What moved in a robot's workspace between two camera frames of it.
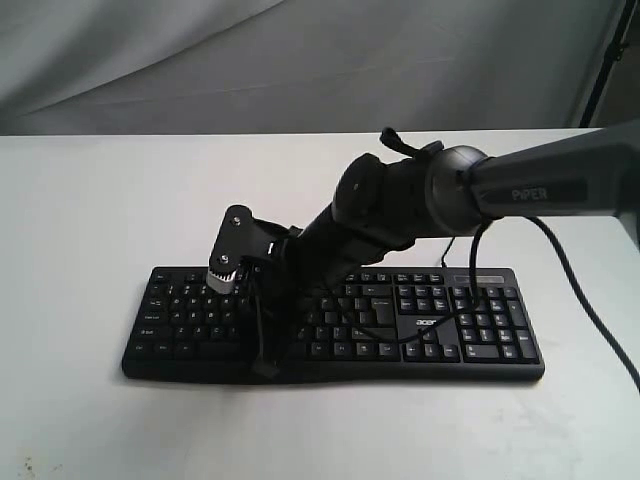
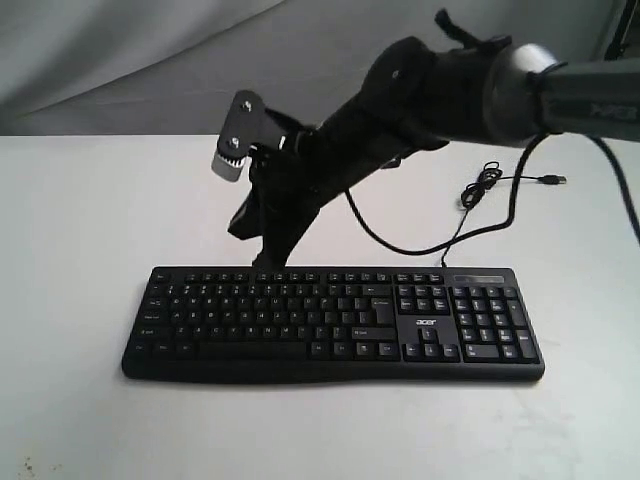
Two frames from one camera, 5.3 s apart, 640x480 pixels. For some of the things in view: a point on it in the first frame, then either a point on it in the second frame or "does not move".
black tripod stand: [613, 54] does not move
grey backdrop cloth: [187, 66] does not move
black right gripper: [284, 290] → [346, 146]
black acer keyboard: [464, 323] does not move
